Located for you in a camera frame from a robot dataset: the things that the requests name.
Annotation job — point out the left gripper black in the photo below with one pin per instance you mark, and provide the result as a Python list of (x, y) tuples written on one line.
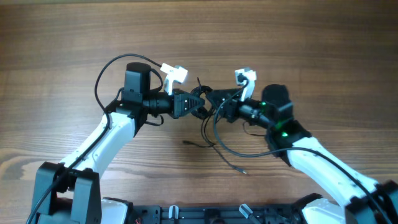
[(179, 108)]

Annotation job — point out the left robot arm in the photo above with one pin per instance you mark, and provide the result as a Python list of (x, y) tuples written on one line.
[(69, 191)]

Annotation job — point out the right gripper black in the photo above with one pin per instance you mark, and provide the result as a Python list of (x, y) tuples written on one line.
[(232, 106)]

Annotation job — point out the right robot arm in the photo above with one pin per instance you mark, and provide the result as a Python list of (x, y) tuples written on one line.
[(357, 198)]

